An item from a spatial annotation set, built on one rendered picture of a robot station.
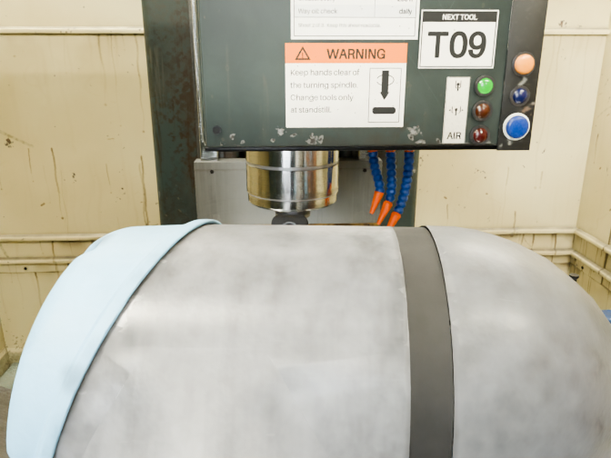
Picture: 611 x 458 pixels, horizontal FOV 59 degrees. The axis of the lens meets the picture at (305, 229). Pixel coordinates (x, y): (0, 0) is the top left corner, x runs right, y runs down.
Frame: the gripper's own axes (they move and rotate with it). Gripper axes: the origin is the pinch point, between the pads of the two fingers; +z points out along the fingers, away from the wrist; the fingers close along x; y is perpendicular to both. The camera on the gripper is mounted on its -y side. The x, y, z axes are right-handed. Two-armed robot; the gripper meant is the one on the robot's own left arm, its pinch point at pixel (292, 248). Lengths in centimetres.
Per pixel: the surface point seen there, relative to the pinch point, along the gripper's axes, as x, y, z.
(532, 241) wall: 83, 38, 99
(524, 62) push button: 29.9, -26.9, -3.7
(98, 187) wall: -64, 17, 96
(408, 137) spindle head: 15.7, -17.3, -3.6
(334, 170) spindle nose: 7.0, -9.0, 12.2
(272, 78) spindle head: -2.3, -25.0, -3.9
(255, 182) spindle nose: -6.1, -7.4, 11.0
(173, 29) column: -29, -31, 63
